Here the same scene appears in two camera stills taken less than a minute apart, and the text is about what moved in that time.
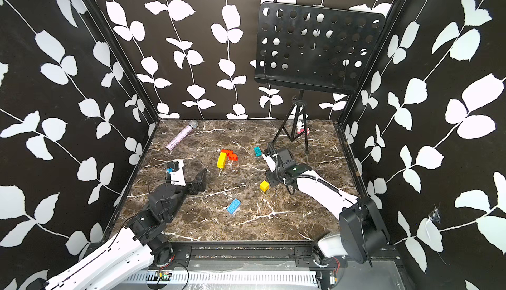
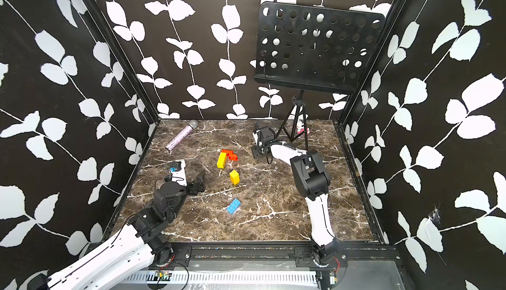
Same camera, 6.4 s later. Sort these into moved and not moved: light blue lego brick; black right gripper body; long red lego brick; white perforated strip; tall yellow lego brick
Moved: black right gripper body
Not moved: tall yellow lego brick; long red lego brick; white perforated strip; light blue lego brick
